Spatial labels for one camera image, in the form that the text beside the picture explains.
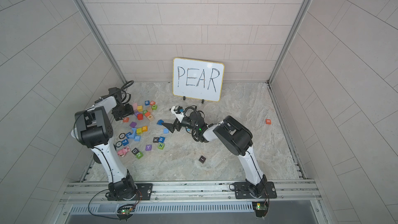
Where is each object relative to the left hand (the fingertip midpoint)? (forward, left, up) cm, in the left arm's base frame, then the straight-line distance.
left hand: (130, 111), depth 101 cm
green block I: (+2, -16, +2) cm, 16 cm away
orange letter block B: (-8, -89, +3) cm, 89 cm away
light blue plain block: (-14, -26, +2) cm, 30 cm away
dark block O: (-26, -12, +2) cm, 29 cm away
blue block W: (-20, -25, +2) cm, 32 cm away
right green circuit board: (-51, -75, +1) cm, 91 cm away
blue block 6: (+6, -10, +2) cm, 12 cm away
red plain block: (-5, -8, +2) cm, 10 cm away
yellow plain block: (+1, -7, +3) cm, 8 cm away
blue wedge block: (-9, -21, +2) cm, 23 cm away
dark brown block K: (-20, -22, +2) cm, 30 cm away
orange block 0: (+5, -14, +2) cm, 15 cm away
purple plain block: (-10, -5, +1) cm, 11 cm away
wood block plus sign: (-7, -16, +3) cm, 17 cm away
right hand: (-12, -29, +12) cm, 34 cm away
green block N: (-24, -25, +2) cm, 35 cm away
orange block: (-7, -1, +2) cm, 8 cm away
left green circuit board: (-53, -17, +4) cm, 55 cm away
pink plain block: (+3, -3, +2) cm, 5 cm away
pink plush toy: (-28, -6, +3) cm, 29 cm away
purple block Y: (-24, -18, +2) cm, 31 cm away
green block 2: (-29, -15, +2) cm, 32 cm away
